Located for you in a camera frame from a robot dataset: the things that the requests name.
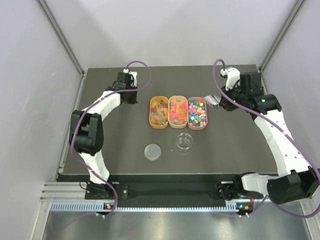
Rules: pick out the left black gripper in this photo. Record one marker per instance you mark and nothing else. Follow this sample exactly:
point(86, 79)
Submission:
point(130, 97)

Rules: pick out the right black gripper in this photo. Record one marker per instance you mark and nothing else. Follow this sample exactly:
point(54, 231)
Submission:
point(225, 103)

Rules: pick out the silver metal scoop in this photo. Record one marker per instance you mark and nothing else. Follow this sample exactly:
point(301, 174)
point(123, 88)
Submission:
point(213, 100)

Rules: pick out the orange tray yellow gummies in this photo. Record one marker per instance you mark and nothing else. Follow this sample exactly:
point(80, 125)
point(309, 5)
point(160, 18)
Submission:
point(159, 112)

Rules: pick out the pink tray colourful candies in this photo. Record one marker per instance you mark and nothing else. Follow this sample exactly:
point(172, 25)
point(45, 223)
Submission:
point(197, 113)

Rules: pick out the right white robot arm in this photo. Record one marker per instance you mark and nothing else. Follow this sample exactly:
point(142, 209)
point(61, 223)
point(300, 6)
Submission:
point(295, 179)

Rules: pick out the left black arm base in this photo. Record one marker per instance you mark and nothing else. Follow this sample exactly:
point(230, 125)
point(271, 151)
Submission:
point(94, 191)

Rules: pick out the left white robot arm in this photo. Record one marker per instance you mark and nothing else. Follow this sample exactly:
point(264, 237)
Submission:
point(86, 135)

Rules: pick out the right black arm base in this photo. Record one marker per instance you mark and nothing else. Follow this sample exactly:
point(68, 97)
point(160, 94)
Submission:
point(236, 191)

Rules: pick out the clear round lid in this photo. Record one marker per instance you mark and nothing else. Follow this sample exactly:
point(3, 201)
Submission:
point(152, 152)

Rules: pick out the clear round jar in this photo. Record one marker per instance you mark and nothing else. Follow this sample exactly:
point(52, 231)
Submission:
point(184, 142)

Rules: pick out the black base crossbar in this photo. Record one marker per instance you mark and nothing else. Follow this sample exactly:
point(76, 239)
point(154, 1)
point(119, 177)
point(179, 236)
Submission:
point(135, 189)

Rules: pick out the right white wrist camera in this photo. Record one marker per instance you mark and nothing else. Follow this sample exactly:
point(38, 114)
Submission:
point(232, 76)

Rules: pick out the left aluminium frame post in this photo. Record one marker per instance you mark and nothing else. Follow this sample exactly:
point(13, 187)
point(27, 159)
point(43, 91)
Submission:
point(60, 35)

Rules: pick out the aluminium frame post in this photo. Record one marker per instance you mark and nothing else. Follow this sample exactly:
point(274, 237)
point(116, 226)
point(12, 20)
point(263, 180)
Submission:
point(60, 35)
point(294, 11)

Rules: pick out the right aluminium frame post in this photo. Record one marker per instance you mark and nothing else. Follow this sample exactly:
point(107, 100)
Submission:
point(294, 11)

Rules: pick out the aluminium front rail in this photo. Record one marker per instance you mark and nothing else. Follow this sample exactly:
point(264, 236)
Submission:
point(67, 191)

